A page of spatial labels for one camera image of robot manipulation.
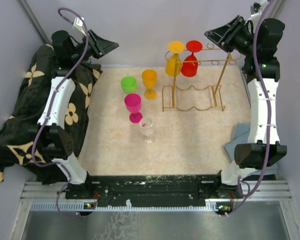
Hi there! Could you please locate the black floral blanket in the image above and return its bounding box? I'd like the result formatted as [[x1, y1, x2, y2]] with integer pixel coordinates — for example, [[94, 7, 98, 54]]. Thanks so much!
[[0, 44, 102, 185]]

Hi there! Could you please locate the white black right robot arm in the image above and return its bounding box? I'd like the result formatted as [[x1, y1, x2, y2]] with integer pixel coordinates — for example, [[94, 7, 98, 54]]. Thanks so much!
[[204, 15, 288, 198]]

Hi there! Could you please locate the grey folded cloth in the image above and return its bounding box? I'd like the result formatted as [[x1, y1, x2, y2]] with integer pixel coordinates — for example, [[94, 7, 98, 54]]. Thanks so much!
[[223, 123, 278, 178]]

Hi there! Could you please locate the pink plastic wine glass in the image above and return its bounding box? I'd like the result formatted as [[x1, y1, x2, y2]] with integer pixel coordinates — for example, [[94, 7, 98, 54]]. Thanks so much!
[[124, 93, 143, 124]]

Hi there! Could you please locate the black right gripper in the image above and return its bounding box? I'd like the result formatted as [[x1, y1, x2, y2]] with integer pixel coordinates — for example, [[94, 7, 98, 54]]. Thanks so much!
[[203, 15, 258, 57]]

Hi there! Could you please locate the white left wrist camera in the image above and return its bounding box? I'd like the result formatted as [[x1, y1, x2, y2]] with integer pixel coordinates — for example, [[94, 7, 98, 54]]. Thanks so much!
[[72, 17, 86, 36]]

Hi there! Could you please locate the gold wire glass rack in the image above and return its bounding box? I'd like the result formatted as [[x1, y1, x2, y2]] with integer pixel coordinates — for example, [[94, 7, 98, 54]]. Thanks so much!
[[161, 42, 242, 112]]

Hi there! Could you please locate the red plastic wine glass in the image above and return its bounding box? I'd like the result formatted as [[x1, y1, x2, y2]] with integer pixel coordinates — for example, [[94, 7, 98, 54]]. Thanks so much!
[[181, 40, 203, 78]]

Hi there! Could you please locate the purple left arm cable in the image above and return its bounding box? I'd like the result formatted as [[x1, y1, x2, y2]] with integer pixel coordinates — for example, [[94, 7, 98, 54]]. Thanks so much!
[[30, 7, 91, 220]]

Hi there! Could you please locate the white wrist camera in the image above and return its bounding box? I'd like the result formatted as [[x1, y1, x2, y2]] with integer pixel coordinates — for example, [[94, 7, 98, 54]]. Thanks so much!
[[72, 17, 86, 36], [250, 0, 270, 19]]

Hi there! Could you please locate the white slotted cable duct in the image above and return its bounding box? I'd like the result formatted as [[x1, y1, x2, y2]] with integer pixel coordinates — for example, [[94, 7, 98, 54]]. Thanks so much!
[[29, 201, 233, 211]]

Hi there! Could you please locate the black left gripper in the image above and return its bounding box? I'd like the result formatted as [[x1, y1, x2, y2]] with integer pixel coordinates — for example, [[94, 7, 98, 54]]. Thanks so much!
[[71, 29, 120, 64]]

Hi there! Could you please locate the clear wine glass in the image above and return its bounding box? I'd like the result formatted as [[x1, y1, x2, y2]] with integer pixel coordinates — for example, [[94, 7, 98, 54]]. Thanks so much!
[[139, 117, 155, 144]]

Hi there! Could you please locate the green plastic wine glass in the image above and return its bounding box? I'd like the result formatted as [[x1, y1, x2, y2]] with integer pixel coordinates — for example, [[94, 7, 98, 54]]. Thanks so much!
[[120, 76, 138, 95]]

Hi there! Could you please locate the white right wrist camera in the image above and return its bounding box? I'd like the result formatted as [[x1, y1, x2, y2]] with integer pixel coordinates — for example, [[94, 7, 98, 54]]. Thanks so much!
[[250, 0, 270, 19]]

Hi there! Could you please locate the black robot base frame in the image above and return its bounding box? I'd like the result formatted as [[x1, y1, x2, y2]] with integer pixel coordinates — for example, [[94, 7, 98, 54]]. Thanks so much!
[[65, 173, 240, 208]]

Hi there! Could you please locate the orange plastic wine glass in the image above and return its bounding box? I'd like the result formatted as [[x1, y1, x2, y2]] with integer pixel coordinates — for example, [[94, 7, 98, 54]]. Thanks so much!
[[142, 69, 157, 100], [165, 41, 185, 77]]

